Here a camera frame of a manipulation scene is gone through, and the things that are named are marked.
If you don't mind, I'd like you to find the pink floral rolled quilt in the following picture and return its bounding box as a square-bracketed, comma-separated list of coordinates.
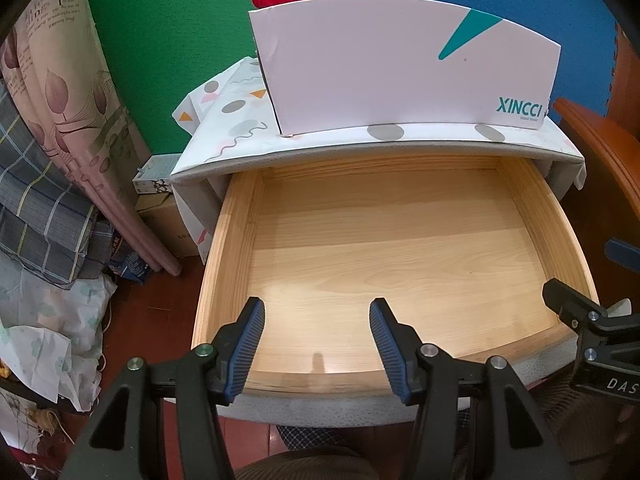
[0, 0, 181, 277]

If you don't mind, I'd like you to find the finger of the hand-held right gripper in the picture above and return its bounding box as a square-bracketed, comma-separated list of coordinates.
[604, 239, 640, 278]
[542, 278, 640, 336]

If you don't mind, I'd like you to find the small white printed box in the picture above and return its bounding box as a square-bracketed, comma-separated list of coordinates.
[132, 155, 181, 196]

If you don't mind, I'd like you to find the person's left leg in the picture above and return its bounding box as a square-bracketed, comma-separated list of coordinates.
[240, 447, 381, 480]

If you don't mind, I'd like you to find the grey-fronted wooden drawer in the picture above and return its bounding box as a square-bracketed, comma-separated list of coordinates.
[191, 152, 601, 431]

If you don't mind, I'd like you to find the grey plaid bedding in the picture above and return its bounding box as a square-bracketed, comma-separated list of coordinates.
[0, 77, 116, 288]

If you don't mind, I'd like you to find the orange wooden furniture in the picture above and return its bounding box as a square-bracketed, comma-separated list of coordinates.
[550, 25, 640, 311]

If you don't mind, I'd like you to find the brown cardboard box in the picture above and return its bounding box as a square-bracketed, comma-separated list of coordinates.
[137, 192, 206, 258]

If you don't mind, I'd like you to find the white patterned plastic bag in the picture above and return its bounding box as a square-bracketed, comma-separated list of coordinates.
[0, 260, 118, 413]

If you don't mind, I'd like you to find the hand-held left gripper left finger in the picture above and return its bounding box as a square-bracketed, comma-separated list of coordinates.
[65, 296, 266, 480]

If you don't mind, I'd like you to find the green foam puzzle mat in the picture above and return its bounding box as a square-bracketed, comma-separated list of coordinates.
[82, 0, 381, 161]

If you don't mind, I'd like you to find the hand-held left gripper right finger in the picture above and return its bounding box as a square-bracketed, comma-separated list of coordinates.
[369, 297, 571, 480]

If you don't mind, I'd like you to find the blue package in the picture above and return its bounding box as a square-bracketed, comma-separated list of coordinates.
[107, 232, 151, 283]

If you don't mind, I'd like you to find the white shoe box teal print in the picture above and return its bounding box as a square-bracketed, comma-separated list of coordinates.
[248, 0, 563, 137]

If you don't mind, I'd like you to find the grey bedside cabinet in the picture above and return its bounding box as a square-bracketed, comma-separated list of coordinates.
[170, 137, 587, 201]

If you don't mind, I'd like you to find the white patterned cover cloth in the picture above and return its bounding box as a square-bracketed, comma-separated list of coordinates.
[170, 57, 587, 266]

